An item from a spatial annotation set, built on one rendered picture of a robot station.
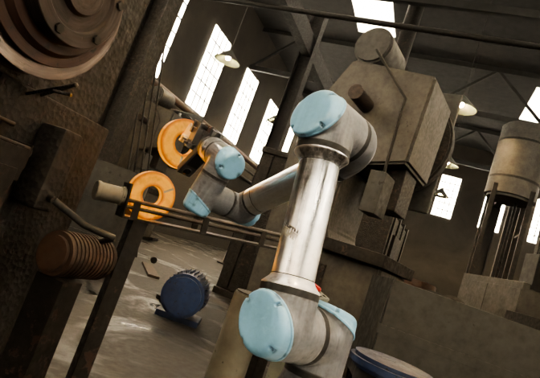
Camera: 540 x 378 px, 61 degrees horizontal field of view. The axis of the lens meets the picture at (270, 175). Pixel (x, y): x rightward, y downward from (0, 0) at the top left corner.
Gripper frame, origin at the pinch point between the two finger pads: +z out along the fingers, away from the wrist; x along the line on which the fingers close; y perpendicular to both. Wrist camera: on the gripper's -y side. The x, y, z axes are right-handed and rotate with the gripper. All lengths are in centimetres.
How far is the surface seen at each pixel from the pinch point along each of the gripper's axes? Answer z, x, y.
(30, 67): -3.6, 46.5, 0.3
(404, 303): 20, -167, -35
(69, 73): 4.0, 36.9, 2.6
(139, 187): 2.7, 5.1, -20.4
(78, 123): 20.3, 26.2, -11.8
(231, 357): -31, -32, -51
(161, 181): 3.8, -0.8, -16.2
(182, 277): 120, -91, -95
